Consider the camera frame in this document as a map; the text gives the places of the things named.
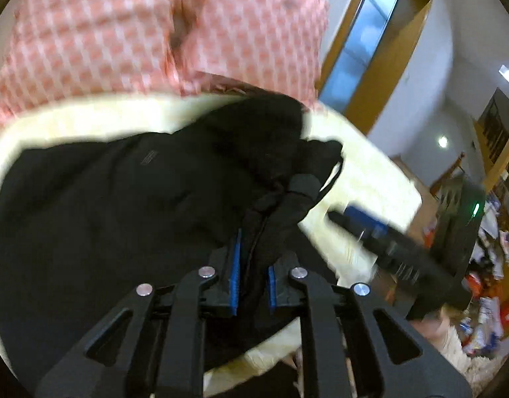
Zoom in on clutter pile on floor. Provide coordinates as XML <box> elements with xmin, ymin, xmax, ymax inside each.
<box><xmin>420</xmin><ymin>148</ymin><xmax>509</xmax><ymax>390</ymax></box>

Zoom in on yellow floral bed mattress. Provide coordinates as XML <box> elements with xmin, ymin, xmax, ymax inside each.
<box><xmin>0</xmin><ymin>94</ymin><xmax>422</xmax><ymax>387</ymax></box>

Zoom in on blue glass wooden door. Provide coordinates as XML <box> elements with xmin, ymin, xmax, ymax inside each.
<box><xmin>317</xmin><ymin>0</ymin><xmax>432</xmax><ymax>135</ymax></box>

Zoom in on black pants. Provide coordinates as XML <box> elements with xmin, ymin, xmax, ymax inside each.
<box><xmin>0</xmin><ymin>95</ymin><xmax>342</xmax><ymax>390</ymax></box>

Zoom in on left polka dot pillow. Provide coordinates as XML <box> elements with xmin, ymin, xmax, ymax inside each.
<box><xmin>0</xmin><ymin>0</ymin><xmax>201</xmax><ymax>128</ymax></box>

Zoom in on polka dot pillow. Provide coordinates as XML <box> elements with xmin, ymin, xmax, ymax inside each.
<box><xmin>167</xmin><ymin>0</ymin><xmax>328</xmax><ymax>106</ymax></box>
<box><xmin>0</xmin><ymin>0</ymin><xmax>201</xmax><ymax>128</ymax></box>

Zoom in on right polka dot pillow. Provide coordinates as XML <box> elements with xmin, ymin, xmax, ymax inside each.
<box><xmin>167</xmin><ymin>0</ymin><xmax>328</xmax><ymax>106</ymax></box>

